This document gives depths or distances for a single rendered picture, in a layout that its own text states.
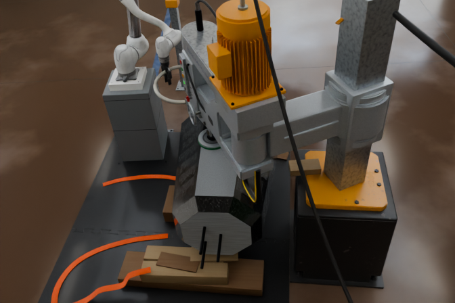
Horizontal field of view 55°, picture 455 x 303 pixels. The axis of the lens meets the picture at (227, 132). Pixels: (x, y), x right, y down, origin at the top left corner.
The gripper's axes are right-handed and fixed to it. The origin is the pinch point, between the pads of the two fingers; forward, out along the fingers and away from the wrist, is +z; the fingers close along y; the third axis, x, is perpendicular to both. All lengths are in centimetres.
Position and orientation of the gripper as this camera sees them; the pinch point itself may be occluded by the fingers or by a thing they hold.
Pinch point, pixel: (168, 80)
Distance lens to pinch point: 382.5
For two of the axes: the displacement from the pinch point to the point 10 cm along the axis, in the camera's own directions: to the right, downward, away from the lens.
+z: 0.4, 7.1, 7.1
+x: 7.8, -4.6, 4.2
